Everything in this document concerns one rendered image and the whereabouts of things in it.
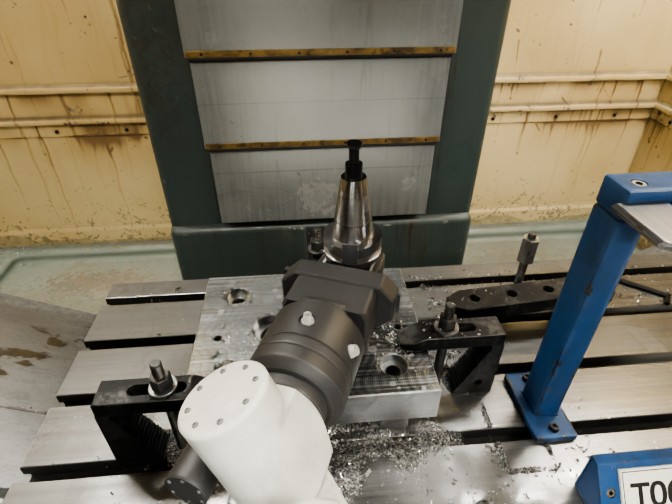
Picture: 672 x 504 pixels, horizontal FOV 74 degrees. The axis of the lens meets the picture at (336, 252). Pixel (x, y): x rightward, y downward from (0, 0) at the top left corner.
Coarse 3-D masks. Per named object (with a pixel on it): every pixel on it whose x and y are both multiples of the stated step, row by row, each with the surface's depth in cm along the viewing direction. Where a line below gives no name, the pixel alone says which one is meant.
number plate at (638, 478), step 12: (624, 468) 46; (636, 468) 46; (648, 468) 46; (660, 468) 46; (624, 480) 46; (636, 480) 46; (648, 480) 46; (660, 480) 46; (624, 492) 45; (636, 492) 46; (648, 492) 46; (660, 492) 46
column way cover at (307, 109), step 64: (192, 0) 71; (256, 0) 72; (320, 0) 73; (384, 0) 73; (448, 0) 74; (192, 64) 77; (256, 64) 78; (320, 64) 79; (384, 64) 80; (448, 64) 81; (256, 128) 84; (320, 128) 85; (384, 128) 87; (256, 192) 93; (320, 192) 94; (384, 192) 95
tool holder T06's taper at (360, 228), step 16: (352, 192) 43; (368, 192) 45; (336, 208) 46; (352, 208) 44; (368, 208) 45; (336, 224) 46; (352, 224) 45; (368, 224) 46; (352, 240) 46; (368, 240) 47
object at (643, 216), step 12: (624, 204) 38; (636, 204) 38; (648, 204) 38; (660, 204) 38; (624, 216) 37; (636, 216) 37; (648, 216) 37; (660, 216) 37; (636, 228) 36; (648, 228) 35; (660, 228) 35; (648, 240) 35; (660, 240) 34
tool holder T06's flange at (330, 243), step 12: (324, 240) 47; (336, 240) 47; (372, 240) 47; (324, 252) 49; (336, 252) 46; (348, 252) 47; (360, 252) 46; (372, 252) 46; (336, 264) 47; (360, 264) 47
